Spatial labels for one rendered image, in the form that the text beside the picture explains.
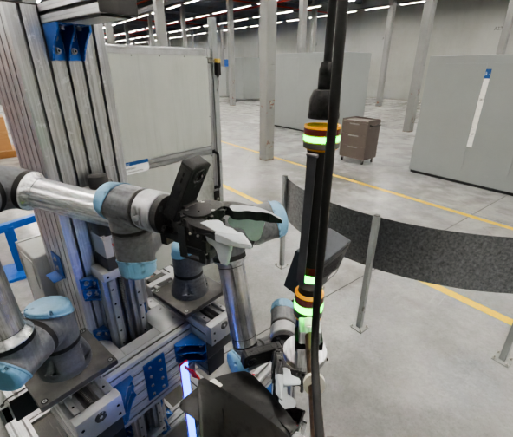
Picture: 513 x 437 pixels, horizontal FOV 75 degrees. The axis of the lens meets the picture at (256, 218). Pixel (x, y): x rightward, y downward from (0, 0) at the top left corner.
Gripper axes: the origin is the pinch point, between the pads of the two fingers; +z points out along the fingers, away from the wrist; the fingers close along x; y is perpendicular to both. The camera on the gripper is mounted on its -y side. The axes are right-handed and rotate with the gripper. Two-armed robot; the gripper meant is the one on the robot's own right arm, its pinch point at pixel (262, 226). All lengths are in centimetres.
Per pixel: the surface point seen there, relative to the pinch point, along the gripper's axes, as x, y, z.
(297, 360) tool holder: 3.9, 18.6, 8.2
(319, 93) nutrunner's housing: 1.2, -18.9, 7.8
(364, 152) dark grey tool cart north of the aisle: -664, 139, -131
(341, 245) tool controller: -80, 44, -8
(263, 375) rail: -38, 81, -20
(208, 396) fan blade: 12.9, 23.0, -2.0
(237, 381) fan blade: -10, 49, -13
